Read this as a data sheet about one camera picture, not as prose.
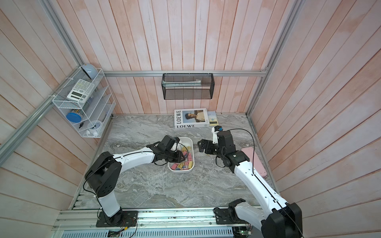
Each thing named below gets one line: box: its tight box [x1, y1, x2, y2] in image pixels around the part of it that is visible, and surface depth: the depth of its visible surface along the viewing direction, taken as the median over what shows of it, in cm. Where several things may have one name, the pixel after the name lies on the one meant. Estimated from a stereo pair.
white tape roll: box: [87, 119, 102, 135], surface depth 94 cm
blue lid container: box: [65, 112, 82, 123], surface depth 78 cm
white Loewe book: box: [174, 108, 210, 129], surface depth 116 cm
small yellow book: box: [206, 111, 219, 126], surface depth 119 cm
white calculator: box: [66, 78, 95, 104], surface depth 77 cm
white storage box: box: [167, 136, 195, 174], surface depth 91 cm
